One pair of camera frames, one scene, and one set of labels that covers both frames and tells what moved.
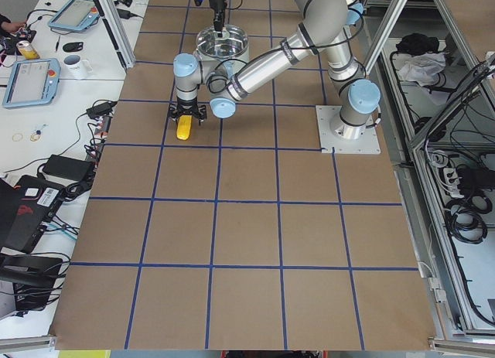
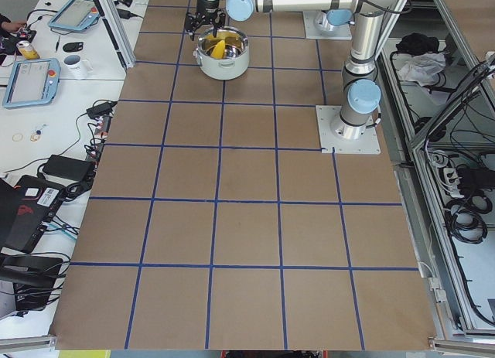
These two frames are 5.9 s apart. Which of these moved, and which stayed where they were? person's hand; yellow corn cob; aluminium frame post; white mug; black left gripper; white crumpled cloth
Moved: yellow corn cob; black left gripper
Stayed: white mug; white crumpled cloth; aluminium frame post; person's hand
